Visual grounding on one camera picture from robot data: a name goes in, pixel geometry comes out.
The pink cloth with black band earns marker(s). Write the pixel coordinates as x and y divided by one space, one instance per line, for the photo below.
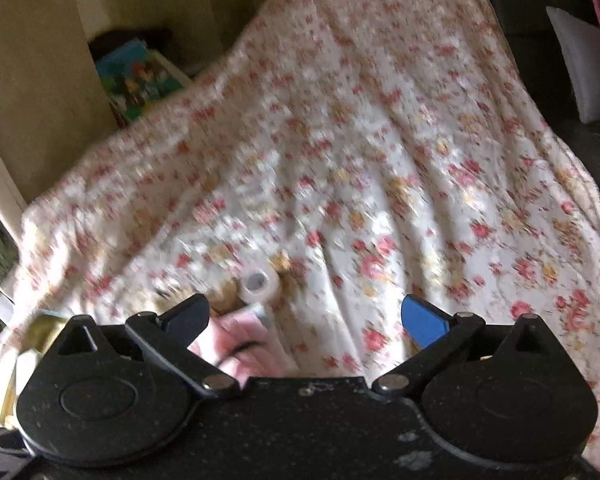
250 355

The black sofa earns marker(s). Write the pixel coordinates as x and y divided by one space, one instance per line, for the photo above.
530 10

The beige crochet doily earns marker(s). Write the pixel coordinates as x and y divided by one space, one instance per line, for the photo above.
225 300

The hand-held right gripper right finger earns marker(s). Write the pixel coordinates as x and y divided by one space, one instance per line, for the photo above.
422 322

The colourful picture book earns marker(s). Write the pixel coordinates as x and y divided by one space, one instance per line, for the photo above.
140 80

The white tape roll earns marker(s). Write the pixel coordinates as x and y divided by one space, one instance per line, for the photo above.
260 296

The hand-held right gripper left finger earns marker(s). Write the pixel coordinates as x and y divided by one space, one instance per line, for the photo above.
190 317

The floral blanket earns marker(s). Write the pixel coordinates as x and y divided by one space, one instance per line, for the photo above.
355 160

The white pillow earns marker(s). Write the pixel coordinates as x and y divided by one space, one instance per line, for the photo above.
585 70

